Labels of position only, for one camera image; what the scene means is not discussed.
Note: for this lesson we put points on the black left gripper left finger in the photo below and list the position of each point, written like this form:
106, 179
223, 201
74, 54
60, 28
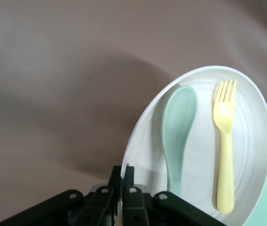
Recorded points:
95, 207

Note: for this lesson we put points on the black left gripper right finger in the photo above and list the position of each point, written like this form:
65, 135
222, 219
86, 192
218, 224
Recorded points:
142, 209

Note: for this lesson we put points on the round beige plate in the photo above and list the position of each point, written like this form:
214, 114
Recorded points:
201, 146

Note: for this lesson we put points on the yellow plastic fork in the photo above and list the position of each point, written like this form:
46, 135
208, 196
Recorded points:
225, 164

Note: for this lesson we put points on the pale green plastic spoon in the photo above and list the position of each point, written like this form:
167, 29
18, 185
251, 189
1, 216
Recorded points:
178, 127

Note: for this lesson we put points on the brown table mat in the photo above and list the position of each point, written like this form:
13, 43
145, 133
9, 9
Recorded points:
53, 94

